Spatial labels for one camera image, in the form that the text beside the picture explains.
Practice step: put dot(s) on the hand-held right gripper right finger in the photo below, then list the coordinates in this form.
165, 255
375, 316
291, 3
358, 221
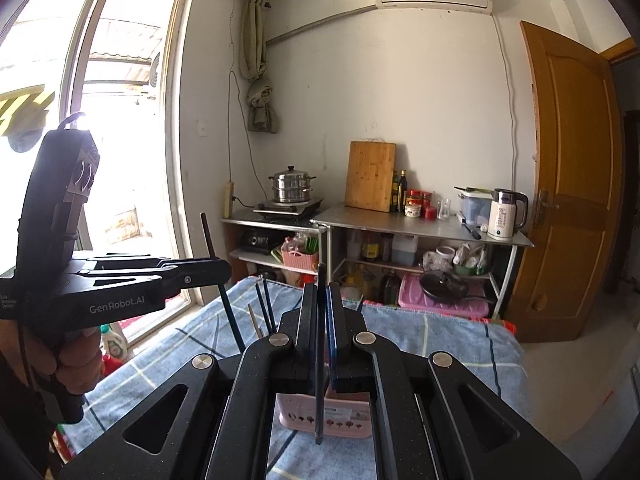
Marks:
332, 327

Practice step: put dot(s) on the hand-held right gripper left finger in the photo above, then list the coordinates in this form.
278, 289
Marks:
307, 325

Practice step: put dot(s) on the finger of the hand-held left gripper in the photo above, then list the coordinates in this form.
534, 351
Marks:
125, 263
200, 275

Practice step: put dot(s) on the light wooden chopstick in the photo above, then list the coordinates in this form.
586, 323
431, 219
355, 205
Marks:
256, 322

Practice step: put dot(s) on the pink utensil holder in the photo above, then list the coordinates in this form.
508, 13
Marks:
345, 412

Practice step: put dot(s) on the person's left forearm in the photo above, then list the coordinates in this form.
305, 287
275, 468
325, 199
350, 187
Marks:
15, 425

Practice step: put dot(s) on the person's left hand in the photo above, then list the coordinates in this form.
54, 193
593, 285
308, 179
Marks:
75, 360

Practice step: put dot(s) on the yellow oil bottle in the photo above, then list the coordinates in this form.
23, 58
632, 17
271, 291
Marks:
357, 280

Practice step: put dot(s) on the pink plastic basket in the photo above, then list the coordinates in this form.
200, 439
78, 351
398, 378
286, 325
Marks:
300, 260

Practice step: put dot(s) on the black kitchen appliance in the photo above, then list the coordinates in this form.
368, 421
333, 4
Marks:
257, 240

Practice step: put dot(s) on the small metal shelf table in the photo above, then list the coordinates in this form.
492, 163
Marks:
240, 220

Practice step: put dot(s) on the dark glass bottle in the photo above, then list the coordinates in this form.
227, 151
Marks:
389, 285

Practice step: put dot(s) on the white detergent bottle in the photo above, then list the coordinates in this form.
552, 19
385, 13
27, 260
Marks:
115, 342

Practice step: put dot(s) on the beige power strip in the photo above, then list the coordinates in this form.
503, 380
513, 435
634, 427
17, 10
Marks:
229, 197

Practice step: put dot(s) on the translucent plastic bottle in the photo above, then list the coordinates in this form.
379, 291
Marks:
354, 245

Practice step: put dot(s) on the brown bottle yellow label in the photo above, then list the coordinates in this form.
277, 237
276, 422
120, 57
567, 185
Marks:
370, 247

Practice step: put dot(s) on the pink storage box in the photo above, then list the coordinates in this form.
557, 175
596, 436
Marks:
415, 295

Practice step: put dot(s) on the white plastic jug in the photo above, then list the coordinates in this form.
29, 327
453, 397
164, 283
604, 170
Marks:
406, 250

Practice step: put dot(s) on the blue checked blanket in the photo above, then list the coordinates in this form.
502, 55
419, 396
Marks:
440, 355

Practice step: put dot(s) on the black induction cooker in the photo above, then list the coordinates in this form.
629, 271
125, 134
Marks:
290, 207

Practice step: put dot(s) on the black frying pan with lid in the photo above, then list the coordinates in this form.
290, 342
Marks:
445, 285

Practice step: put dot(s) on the large metal shelf table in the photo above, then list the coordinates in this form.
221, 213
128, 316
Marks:
400, 222

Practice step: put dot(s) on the steel steamer pot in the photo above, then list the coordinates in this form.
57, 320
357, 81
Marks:
291, 185

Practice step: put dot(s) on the white framed window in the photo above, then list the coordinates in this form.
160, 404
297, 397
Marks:
135, 125

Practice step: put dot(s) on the white ceramic pot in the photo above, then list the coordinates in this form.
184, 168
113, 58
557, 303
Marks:
444, 252

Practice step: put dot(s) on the white patterned jar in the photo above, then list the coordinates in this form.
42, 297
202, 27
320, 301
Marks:
412, 210

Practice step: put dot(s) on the red cup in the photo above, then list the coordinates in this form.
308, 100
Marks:
429, 212

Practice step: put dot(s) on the green oil bottle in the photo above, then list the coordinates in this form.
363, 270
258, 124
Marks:
395, 190

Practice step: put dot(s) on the red lidded jar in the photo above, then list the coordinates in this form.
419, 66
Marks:
415, 196
426, 197

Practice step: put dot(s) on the crumpled plastic bags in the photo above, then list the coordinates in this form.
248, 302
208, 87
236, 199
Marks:
472, 257

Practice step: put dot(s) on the dark sauce bottle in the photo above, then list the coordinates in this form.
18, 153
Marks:
403, 187

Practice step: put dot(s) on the wooden cutting board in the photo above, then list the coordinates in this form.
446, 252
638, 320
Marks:
372, 175

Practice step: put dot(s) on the clear drinking glass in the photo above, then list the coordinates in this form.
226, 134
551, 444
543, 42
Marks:
443, 209

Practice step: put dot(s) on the grey hanging cloth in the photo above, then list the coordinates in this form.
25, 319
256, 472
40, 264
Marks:
262, 105

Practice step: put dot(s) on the clear plastic container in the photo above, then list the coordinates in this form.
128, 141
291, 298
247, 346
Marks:
472, 207

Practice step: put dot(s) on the white electric kettle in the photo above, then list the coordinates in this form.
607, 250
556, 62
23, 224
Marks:
502, 215

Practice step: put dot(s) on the beige curtain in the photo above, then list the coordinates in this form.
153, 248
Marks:
252, 35

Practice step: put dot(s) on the wooden door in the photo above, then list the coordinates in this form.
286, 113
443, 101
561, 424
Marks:
570, 200

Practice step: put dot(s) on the white wall switch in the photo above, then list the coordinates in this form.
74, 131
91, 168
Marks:
202, 128

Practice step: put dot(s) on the grey wall pipe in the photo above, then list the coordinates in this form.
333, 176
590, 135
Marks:
315, 25

